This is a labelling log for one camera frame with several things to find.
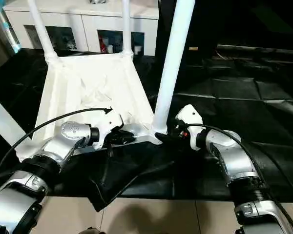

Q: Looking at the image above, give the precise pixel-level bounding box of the black low side table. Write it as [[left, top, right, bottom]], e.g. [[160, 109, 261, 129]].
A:
[[216, 43, 293, 61]]

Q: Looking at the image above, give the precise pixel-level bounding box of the white plastic table top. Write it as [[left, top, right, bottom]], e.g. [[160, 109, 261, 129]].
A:
[[16, 52, 167, 163]]

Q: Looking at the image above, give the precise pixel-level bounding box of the teal white plastic package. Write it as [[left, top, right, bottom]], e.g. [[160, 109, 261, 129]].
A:
[[0, 4, 22, 53]]

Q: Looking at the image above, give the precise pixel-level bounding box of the black table mat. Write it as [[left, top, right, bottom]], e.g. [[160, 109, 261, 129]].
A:
[[0, 47, 293, 213]]

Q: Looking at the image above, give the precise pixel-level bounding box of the white glass-door cabinet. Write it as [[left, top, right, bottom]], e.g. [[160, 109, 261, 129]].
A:
[[3, 0, 161, 56]]

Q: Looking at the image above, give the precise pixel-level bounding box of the dark brown round object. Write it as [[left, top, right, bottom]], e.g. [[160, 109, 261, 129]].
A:
[[82, 228, 105, 234]]

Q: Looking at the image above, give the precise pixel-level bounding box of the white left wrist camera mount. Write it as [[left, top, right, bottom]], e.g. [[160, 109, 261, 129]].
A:
[[92, 111, 125, 151]]

